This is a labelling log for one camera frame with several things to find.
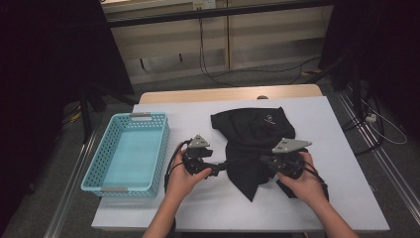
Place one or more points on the black pants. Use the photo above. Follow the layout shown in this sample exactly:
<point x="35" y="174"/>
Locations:
<point x="251" y="132"/>

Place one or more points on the white wall socket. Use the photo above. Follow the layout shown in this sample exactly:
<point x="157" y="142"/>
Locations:
<point x="204" y="4"/>

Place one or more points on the black curtain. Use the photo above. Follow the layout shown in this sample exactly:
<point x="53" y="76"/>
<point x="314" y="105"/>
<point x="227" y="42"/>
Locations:
<point x="39" y="66"/>
<point x="389" y="49"/>

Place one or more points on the person's right hand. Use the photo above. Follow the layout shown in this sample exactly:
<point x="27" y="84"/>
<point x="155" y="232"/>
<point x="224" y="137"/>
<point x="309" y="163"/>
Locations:
<point x="307" y="190"/>

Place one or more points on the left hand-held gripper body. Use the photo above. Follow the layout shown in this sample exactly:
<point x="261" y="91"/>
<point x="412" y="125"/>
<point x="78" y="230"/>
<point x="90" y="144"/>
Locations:
<point x="198" y="142"/>

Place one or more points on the yellow floor tape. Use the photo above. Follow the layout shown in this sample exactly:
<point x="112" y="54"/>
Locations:
<point x="312" y="71"/>

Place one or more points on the white power plug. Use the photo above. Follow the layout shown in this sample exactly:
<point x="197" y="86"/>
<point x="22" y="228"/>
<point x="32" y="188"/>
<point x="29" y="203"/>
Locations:
<point x="370" y="118"/>

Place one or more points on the light blue plastic basket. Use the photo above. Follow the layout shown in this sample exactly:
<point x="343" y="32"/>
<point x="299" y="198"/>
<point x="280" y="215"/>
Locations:
<point x="132" y="158"/>

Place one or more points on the black metal stand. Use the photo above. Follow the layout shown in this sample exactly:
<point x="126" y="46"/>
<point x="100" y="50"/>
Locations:
<point x="86" y="115"/>
<point x="356" y="86"/>

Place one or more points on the aluminium floor rail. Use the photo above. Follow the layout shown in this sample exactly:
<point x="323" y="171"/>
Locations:
<point x="71" y="185"/>
<point x="398" y="180"/>

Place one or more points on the person's left hand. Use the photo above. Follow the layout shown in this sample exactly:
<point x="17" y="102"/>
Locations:
<point x="180" y="185"/>

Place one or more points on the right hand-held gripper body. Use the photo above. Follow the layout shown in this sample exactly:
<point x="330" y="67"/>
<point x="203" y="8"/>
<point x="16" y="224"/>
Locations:
<point x="289" y="145"/>

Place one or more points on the black metal bar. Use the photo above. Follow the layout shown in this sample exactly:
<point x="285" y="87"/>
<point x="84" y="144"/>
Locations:
<point x="214" y="13"/>

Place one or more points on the white table mat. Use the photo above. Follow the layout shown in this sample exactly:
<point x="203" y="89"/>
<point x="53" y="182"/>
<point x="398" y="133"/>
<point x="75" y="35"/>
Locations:
<point x="231" y="214"/>

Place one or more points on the grey table grommet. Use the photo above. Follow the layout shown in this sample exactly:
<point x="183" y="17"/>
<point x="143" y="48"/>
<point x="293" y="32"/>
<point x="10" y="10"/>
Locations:
<point x="262" y="97"/>

